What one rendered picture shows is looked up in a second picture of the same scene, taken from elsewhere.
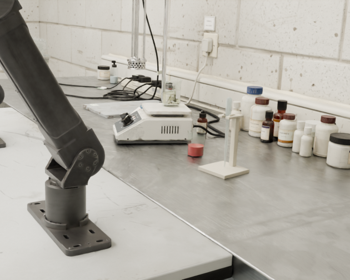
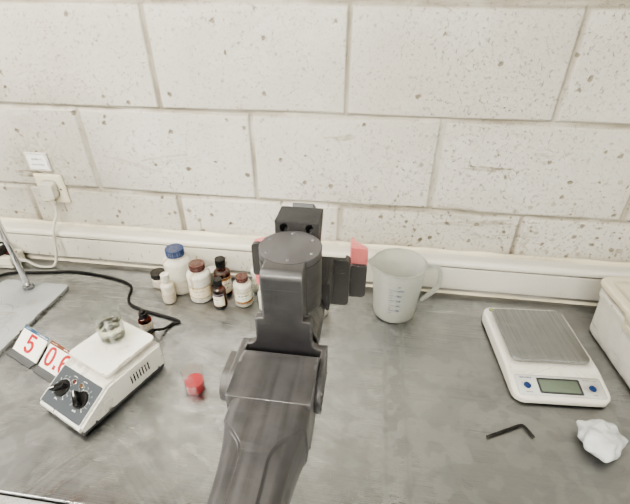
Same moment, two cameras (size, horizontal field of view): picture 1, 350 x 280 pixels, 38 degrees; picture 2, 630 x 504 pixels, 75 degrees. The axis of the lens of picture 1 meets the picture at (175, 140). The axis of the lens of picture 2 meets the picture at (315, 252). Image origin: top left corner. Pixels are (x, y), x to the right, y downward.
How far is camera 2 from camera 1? 0.76 m
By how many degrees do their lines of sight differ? 48
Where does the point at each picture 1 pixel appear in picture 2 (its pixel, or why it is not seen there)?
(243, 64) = (121, 207)
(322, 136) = not seen: hidden behind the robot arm
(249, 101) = (177, 268)
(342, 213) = (402, 400)
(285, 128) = (244, 291)
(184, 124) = (152, 355)
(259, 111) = (201, 279)
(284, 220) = (392, 455)
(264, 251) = not seen: outside the picture
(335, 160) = not seen: hidden behind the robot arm
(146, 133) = (115, 397)
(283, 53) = (178, 193)
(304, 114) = (235, 256)
